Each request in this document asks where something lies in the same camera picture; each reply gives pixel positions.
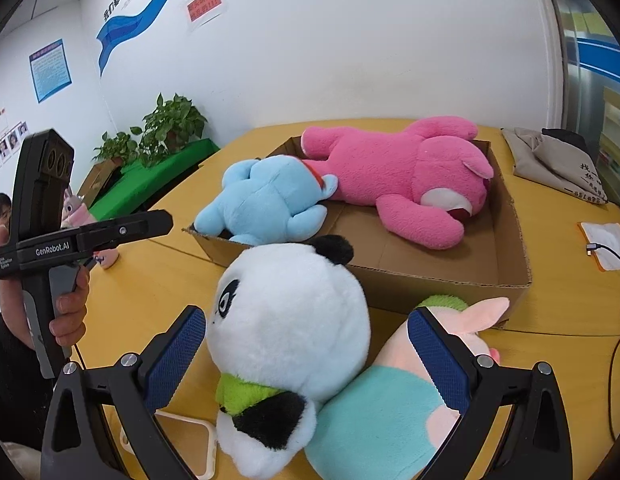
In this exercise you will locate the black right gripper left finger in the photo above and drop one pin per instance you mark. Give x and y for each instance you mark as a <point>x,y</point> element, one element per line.
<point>78,443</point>

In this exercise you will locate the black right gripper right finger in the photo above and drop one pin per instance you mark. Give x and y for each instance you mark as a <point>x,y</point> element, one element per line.
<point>535,442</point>

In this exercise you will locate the clear beige phone case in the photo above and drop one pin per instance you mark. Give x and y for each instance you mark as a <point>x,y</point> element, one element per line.
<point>194,439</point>

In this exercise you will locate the pink pig plush teal shirt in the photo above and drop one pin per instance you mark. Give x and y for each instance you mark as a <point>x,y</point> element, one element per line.
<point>387,424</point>

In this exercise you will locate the panda plush toy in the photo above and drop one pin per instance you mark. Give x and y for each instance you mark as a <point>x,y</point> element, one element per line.
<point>289,330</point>

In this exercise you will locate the light blue plush toy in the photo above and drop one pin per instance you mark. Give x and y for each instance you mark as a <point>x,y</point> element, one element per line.
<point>273,200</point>

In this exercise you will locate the pink plush bear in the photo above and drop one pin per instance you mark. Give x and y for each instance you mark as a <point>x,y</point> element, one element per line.
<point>424,181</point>

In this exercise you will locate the person's left hand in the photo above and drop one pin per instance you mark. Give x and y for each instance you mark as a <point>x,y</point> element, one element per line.
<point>65,320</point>

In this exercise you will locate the small pink toy figure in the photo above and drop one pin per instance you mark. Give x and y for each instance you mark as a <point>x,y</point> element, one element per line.
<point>74,214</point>

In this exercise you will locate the person in background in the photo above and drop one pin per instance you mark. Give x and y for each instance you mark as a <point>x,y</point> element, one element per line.
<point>5,210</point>

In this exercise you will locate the green cloth covered bench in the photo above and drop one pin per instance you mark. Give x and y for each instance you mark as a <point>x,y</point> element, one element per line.
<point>140,188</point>

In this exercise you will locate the small potted plant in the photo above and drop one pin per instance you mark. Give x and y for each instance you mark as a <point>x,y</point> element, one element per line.
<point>121,147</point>

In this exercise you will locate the green potted plant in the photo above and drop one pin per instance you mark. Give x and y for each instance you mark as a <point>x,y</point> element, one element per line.
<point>168,129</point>

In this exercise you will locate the cardboard box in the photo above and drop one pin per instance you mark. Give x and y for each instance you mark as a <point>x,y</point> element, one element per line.
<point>491,260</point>

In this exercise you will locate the white paper sheet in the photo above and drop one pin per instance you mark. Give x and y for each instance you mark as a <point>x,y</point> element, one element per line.
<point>603,243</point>

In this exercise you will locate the beige cloth bag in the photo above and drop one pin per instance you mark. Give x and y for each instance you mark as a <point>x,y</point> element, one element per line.
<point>556,159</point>

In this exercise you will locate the blue framed wall poster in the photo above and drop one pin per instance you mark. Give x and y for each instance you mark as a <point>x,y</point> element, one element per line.
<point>49,70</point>

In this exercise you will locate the red wall notice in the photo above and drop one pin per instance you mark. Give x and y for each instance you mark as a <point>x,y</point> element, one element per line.
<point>200,12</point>

